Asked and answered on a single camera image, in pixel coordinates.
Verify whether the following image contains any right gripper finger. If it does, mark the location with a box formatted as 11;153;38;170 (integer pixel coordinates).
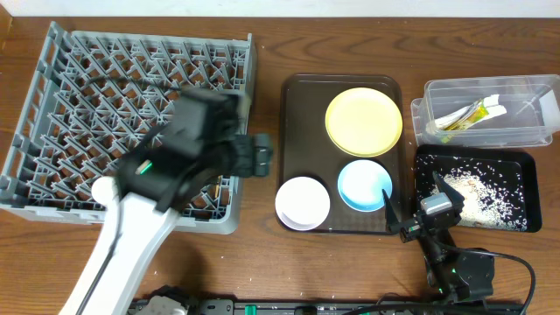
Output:
432;171;465;206
381;189;400;235

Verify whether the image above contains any food scraps rice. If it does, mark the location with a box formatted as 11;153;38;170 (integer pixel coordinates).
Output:
415;154;529;231

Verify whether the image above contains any light blue bowl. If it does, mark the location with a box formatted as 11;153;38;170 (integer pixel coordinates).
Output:
337;159;393;213

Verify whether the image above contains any green snack wrapper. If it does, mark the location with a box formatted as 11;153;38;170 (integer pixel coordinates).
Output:
440;99;489;131

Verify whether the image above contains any white cup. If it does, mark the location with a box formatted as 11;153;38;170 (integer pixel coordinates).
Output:
91;176;118;207

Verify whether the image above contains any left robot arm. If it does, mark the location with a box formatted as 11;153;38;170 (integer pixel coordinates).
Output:
61;87;273;314

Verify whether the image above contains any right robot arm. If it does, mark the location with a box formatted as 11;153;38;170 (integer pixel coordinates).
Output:
381;171;494;303

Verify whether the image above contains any black waste tray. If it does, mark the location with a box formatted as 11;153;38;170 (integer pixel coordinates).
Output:
414;144;543;233

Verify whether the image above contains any grey plastic dishwasher rack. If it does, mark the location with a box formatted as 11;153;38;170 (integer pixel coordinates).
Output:
1;24;257;225

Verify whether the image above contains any white bowl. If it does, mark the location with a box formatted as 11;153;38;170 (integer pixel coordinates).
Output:
275;177;331;231

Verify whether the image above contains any yellow plate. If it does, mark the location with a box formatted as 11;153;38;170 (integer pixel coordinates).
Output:
325;87;403;158

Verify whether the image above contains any clear plastic bin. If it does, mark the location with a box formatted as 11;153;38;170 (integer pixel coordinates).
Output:
410;74;559;148

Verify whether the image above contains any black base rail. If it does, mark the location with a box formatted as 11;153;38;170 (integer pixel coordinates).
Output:
126;286;526;315

